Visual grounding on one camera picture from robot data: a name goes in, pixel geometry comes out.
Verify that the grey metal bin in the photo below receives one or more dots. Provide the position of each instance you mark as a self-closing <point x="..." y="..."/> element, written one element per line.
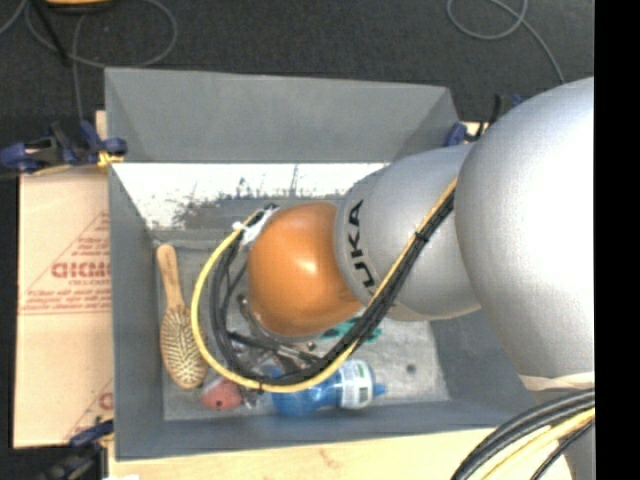
<point x="280" y="123"/>

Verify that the pink-red rounded toy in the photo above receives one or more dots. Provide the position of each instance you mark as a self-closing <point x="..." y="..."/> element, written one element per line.
<point x="221" y="396"/>

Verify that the wooden hairbrush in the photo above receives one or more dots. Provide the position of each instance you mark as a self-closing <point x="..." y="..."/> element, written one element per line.
<point x="181" y="343"/>

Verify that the blue plastic bottle white label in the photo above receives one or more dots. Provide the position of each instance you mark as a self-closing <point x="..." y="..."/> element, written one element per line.
<point x="350" y="385"/>

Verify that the brown cardboard board red print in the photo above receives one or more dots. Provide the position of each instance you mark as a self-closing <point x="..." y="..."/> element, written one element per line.
<point x="60" y="328"/>

